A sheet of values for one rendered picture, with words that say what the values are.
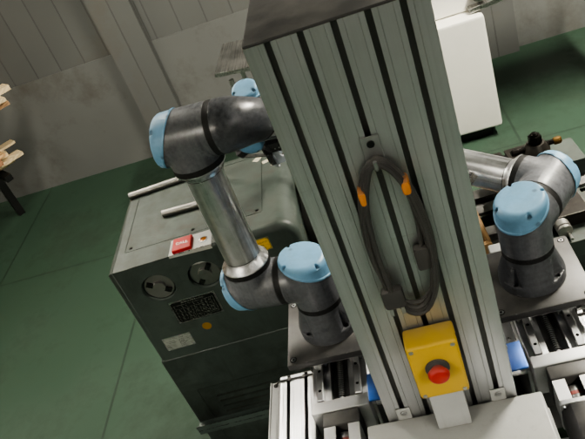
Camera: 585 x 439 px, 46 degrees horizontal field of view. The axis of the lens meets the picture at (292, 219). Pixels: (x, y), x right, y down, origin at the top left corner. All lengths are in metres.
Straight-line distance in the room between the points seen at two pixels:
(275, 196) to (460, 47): 2.25
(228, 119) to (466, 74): 2.93
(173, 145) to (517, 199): 0.74
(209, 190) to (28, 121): 4.48
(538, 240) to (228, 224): 0.67
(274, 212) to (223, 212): 0.53
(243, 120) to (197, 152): 0.12
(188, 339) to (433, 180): 1.37
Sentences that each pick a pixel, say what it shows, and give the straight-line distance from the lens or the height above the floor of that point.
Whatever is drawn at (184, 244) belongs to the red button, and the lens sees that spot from 2.03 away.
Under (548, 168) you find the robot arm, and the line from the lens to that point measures 1.65.
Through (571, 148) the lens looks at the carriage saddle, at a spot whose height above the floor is 0.93.
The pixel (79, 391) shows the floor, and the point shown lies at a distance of 3.88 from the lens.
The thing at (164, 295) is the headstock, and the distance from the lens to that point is 2.14.
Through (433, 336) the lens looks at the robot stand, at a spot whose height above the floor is 1.46.
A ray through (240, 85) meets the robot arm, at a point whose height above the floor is 1.65.
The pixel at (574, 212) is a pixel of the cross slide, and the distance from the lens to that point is 2.17.
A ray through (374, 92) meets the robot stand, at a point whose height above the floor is 1.91.
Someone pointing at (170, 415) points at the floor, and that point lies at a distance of 3.43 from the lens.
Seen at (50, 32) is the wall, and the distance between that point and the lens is 5.49.
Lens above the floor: 2.32
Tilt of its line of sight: 33 degrees down
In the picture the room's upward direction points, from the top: 22 degrees counter-clockwise
